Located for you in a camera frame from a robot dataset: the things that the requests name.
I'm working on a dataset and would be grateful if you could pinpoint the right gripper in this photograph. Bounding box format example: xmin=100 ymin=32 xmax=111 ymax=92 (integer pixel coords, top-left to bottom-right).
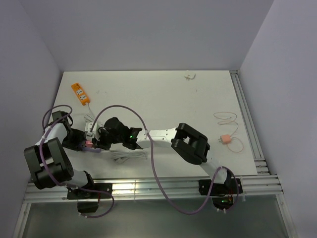
xmin=92 ymin=128 xmax=124 ymax=150

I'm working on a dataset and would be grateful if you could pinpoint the purple power strip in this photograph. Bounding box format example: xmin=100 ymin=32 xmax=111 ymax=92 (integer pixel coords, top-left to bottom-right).
xmin=83 ymin=147 xmax=101 ymax=153

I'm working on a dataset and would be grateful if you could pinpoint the pink plug adapter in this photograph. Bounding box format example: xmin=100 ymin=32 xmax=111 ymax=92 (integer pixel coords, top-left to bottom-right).
xmin=85 ymin=140 xmax=94 ymax=148

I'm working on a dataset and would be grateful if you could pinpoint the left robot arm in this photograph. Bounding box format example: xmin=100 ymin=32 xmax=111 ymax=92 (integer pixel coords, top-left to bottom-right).
xmin=24 ymin=111 xmax=97 ymax=198

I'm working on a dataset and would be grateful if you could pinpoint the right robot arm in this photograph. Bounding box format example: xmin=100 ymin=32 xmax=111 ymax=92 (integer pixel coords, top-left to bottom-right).
xmin=85 ymin=117 xmax=232 ymax=193

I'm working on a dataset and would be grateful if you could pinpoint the small white plug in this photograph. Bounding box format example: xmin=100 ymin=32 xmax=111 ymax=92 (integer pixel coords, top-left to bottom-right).
xmin=184 ymin=70 xmax=196 ymax=80

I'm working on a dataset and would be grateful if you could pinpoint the small pink charger plug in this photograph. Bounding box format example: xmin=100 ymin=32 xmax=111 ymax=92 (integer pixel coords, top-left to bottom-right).
xmin=218 ymin=134 xmax=231 ymax=144

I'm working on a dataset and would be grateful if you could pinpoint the orange power strip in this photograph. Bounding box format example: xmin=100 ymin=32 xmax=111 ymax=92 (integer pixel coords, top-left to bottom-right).
xmin=71 ymin=83 xmax=91 ymax=106

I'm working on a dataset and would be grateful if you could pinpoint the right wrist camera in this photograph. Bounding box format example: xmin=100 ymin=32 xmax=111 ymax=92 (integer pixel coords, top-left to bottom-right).
xmin=85 ymin=122 xmax=100 ymax=138

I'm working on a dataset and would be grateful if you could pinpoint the purple strip white cord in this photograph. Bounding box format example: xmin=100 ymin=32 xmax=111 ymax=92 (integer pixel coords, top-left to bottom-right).
xmin=111 ymin=150 xmax=148 ymax=164

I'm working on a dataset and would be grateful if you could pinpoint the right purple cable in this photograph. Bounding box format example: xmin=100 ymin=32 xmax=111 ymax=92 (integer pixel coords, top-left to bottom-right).
xmin=90 ymin=105 xmax=240 ymax=215

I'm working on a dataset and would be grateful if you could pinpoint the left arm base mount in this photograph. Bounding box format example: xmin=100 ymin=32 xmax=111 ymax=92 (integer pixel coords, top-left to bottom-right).
xmin=66 ymin=183 xmax=112 ymax=214

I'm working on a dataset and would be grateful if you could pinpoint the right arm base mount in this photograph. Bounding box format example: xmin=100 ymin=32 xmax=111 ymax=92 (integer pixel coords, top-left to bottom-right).
xmin=210 ymin=178 xmax=243 ymax=211

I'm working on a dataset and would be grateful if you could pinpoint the aluminium right rail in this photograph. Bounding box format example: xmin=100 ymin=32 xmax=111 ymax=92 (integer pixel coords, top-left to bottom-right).
xmin=229 ymin=70 xmax=298 ymax=238

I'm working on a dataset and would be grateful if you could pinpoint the aluminium rail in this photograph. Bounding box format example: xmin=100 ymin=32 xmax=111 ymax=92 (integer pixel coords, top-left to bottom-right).
xmin=229 ymin=70 xmax=298 ymax=238
xmin=23 ymin=175 xmax=284 ymax=203

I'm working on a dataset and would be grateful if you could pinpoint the aluminium front rail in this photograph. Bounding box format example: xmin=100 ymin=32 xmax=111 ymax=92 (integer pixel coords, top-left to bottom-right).
xmin=23 ymin=175 xmax=284 ymax=203

